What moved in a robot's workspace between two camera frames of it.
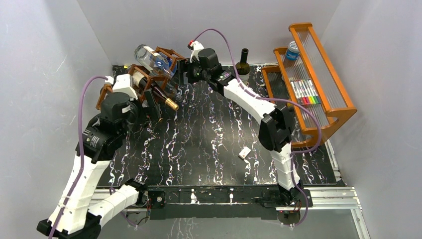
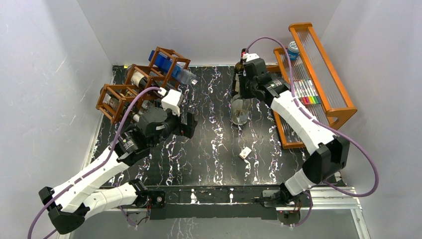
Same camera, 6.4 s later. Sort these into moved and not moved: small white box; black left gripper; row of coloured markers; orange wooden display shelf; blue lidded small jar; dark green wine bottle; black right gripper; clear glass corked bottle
Moved: black left gripper; black right gripper; clear glass corked bottle
Not moved: row of coloured markers; small white box; dark green wine bottle; blue lidded small jar; orange wooden display shelf
